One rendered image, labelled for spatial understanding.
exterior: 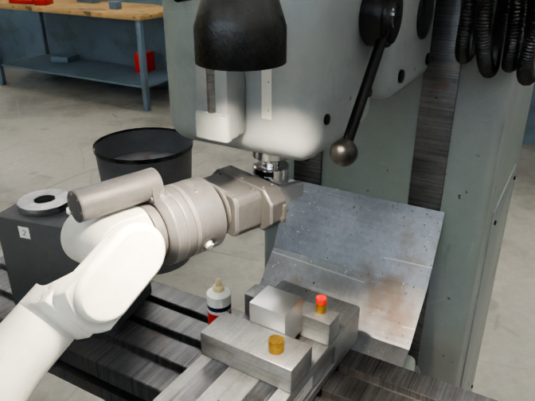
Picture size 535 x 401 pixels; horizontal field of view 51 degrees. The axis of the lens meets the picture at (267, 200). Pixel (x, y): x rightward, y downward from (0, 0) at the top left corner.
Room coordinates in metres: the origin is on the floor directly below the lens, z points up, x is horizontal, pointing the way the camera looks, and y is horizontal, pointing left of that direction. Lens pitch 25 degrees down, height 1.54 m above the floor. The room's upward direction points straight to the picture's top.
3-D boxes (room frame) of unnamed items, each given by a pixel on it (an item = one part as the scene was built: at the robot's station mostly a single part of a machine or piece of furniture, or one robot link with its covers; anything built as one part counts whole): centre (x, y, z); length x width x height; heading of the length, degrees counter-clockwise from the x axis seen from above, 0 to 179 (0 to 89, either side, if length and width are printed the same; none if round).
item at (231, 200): (0.62, 0.06, 1.23); 0.13 x 0.12 x 0.10; 43
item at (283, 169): (0.68, 0.00, 1.26); 0.05 x 0.05 x 0.01
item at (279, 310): (0.68, -0.01, 1.03); 0.06 x 0.05 x 0.06; 58
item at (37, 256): (0.88, 0.34, 1.02); 0.22 x 0.12 x 0.20; 71
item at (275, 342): (0.61, -0.01, 1.04); 0.02 x 0.02 x 0.02
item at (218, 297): (0.78, 0.08, 0.97); 0.04 x 0.04 x 0.11
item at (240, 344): (0.63, 0.02, 1.01); 0.15 x 0.06 x 0.04; 58
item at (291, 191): (0.66, -0.03, 1.23); 0.06 x 0.02 x 0.03; 133
